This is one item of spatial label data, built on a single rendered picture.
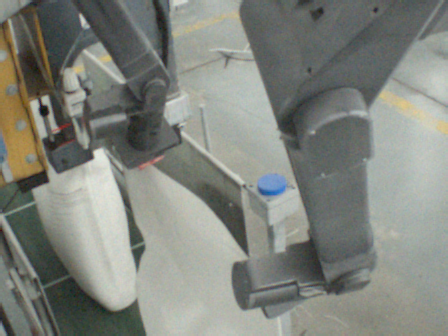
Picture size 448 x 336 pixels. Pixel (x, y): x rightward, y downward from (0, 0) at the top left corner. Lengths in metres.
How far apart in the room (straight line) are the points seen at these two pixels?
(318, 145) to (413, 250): 2.18
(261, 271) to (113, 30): 0.40
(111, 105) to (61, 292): 1.03
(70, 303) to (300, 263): 1.27
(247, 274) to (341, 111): 0.41
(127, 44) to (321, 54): 0.65
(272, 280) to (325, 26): 0.44
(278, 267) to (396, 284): 1.68
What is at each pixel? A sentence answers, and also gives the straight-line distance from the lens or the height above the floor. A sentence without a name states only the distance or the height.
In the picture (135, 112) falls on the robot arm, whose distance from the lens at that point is 1.05.
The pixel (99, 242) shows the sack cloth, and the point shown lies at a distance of 1.76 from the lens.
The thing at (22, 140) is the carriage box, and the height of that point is 1.10.
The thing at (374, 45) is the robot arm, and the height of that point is 1.56.
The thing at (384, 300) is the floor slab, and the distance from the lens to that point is 2.35.
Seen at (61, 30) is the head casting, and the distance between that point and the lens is 1.19.
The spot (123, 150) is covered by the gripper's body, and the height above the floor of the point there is 1.10.
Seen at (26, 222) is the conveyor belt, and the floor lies 0.38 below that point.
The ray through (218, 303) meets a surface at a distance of 1.14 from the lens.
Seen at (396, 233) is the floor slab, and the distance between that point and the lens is 2.60.
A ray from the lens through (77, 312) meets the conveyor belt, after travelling 1.92.
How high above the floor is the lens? 1.71
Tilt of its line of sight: 31 degrees down
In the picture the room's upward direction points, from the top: 9 degrees counter-clockwise
